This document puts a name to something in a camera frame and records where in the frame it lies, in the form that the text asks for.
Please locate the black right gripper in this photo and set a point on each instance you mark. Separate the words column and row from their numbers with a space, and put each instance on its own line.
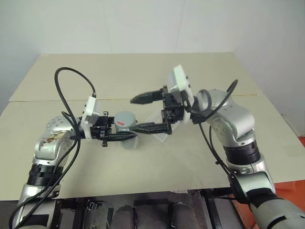
column 174, row 107

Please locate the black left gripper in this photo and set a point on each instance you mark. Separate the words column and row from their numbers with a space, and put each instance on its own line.
column 100, row 130

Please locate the grey lidded plastic jar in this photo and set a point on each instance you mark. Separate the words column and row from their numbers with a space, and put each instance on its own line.
column 125, row 119

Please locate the translucent plastic jar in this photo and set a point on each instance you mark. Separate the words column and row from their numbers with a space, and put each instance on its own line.
column 129, row 144

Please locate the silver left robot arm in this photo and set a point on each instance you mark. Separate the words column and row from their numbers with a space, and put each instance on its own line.
column 51, row 145

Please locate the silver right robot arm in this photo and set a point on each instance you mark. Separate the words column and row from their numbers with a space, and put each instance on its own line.
column 238, row 124

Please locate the dark rounded shape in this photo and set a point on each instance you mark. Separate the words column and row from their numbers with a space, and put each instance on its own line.
column 179, row 215
column 125, row 217

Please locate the gray rounded shape with buckle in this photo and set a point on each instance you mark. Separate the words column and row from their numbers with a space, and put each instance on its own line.
column 96, row 215

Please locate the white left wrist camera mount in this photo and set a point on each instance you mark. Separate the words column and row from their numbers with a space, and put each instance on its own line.
column 91, row 108

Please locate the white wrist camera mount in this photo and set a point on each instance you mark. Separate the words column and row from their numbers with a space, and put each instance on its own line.
column 179, row 78
column 91, row 108

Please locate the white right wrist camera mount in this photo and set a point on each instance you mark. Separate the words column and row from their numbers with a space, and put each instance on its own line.
column 179, row 78

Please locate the black metal table frame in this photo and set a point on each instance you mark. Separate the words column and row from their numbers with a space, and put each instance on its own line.
column 71, row 212

